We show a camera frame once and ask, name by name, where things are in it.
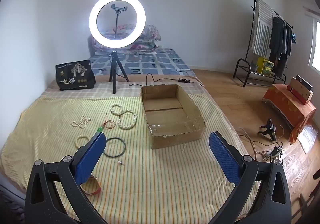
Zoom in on small pearl necklace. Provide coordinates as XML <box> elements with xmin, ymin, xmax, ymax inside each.
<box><xmin>72</xmin><ymin>115</ymin><xmax>91</xmax><ymax>128</ymax></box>

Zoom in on white ring light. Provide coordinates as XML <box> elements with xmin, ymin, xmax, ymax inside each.
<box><xmin>89</xmin><ymin>0</ymin><xmax>145</xmax><ymax>48</ymax></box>

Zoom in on yellow striped blanket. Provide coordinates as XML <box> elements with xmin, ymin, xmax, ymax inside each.
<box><xmin>0</xmin><ymin>94</ymin><xmax>260</xmax><ymax>224</ymax></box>

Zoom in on dark long box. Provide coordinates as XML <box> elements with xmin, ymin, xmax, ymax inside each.
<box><xmin>295</xmin><ymin>75</ymin><xmax>313</xmax><ymax>91</ymax></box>

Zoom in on orange cloth covered table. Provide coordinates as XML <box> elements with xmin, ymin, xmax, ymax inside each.
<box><xmin>262</xmin><ymin>84</ymin><xmax>317</xmax><ymax>145</ymax></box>

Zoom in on cream bead bracelet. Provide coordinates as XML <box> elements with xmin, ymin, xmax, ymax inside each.
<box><xmin>75</xmin><ymin>134</ymin><xmax>91</xmax><ymax>148</ymax></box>

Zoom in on cardboard box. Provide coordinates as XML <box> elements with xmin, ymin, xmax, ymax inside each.
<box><xmin>140</xmin><ymin>84</ymin><xmax>206</xmax><ymax>150</ymax></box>

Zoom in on brown red gift box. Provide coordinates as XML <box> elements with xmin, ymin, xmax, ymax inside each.
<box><xmin>287</xmin><ymin>77</ymin><xmax>314</xmax><ymax>105</ymax></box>

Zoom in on black clamp stand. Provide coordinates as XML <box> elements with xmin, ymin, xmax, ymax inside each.
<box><xmin>259</xmin><ymin>118</ymin><xmax>277</xmax><ymax>141</ymax></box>

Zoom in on yellow box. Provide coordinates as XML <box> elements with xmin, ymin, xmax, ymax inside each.
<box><xmin>257</xmin><ymin>57</ymin><xmax>275</xmax><ymax>75</ymax></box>

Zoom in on floor cables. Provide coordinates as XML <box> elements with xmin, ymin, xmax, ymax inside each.
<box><xmin>237</xmin><ymin>126</ymin><xmax>284</xmax><ymax>162</ymax></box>

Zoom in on brown strap wristwatch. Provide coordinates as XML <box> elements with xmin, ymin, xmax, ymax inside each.
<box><xmin>79</xmin><ymin>175</ymin><xmax>102</xmax><ymax>196</ymax></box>

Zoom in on black bangle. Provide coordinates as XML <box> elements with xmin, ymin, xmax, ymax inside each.
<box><xmin>103</xmin><ymin>137</ymin><xmax>126</xmax><ymax>158</ymax></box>

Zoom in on black phone holder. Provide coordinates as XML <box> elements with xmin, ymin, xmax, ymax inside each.
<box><xmin>111</xmin><ymin>4</ymin><xmax>128</xmax><ymax>39</ymax></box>

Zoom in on black cable with inline remote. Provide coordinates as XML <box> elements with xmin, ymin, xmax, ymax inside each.
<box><xmin>129</xmin><ymin>73</ymin><xmax>204</xmax><ymax>87</ymax></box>

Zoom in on black printed bag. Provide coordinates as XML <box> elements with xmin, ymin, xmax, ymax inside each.
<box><xmin>55</xmin><ymin>60</ymin><xmax>96</xmax><ymax>91</ymax></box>

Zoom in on folded floral quilts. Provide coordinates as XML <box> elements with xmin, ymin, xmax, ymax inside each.
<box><xmin>91</xmin><ymin>24</ymin><xmax>162</xmax><ymax>54</ymax></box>

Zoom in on black tripod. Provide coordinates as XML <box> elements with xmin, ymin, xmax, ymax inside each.
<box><xmin>107</xmin><ymin>50</ymin><xmax>130</xmax><ymax>94</ymax></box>

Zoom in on power strip with adapter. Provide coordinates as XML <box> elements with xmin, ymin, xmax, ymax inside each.
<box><xmin>265</xmin><ymin>146</ymin><xmax>283</xmax><ymax>158</ymax></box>

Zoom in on twisted pearl necklace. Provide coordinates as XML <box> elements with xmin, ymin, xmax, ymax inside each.
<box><xmin>110</xmin><ymin>104</ymin><xmax>138</xmax><ymax>130</ymax></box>

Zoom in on blue checked bed sheet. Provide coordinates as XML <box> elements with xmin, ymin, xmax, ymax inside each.
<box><xmin>89</xmin><ymin>47</ymin><xmax>197</xmax><ymax>77</ymax></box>

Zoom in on window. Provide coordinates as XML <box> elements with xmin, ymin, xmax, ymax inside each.
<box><xmin>309</xmin><ymin>17</ymin><xmax>320</xmax><ymax>72</ymax></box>

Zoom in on dark patterned cloth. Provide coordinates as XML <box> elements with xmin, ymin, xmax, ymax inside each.
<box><xmin>0</xmin><ymin>176</ymin><xmax>25</xmax><ymax>224</ymax></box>

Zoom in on dark hanging clothes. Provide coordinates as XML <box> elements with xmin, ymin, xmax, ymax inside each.
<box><xmin>269</xmin><ymin>16</ymin><xmax>293</xmax><ymax>78</ymax></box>

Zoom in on striped hanging cloth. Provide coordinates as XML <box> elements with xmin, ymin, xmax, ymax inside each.
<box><xmin>251</xmin><ymin>0</ymin><xmax>274</xmax><ymax>56</ymax></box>

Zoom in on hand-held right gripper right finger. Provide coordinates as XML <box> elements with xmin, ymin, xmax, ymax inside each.
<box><xmin>207</xmin><ymin>131</ymin><xmax>292</xmax><ymax>224</ymax></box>

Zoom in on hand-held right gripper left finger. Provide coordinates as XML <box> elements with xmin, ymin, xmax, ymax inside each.
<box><xmin>24</xmin><ymin>132</ymin><xmax>108</xmax><ymax>224</ymax></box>

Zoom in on green pendant red string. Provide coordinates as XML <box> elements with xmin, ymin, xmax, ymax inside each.
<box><xmin>97</xmin><ymin>111</ymin><xmax>117</xmax><ymax>133</ymax></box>

